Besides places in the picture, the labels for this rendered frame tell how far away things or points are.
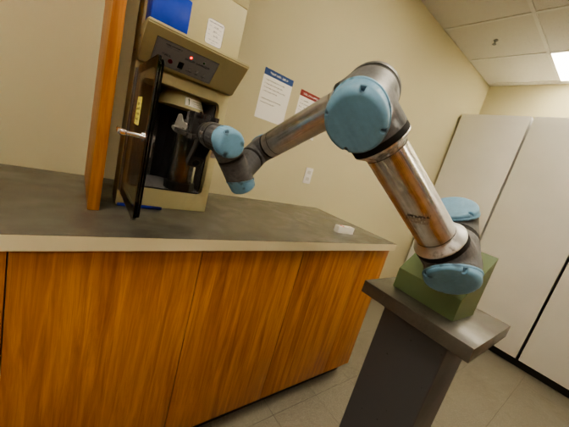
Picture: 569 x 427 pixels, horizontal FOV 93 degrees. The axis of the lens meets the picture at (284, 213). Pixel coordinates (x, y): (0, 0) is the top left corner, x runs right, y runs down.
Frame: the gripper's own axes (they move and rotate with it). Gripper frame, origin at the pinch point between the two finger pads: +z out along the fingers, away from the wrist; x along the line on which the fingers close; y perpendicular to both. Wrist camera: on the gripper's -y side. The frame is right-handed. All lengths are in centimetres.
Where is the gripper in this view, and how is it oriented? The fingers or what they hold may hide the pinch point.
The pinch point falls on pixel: (188, 132)
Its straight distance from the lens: 103.6
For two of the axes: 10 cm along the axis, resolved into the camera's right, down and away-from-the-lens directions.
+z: -5.6, -3.6, 7.5
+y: 2.9, -9.3, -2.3
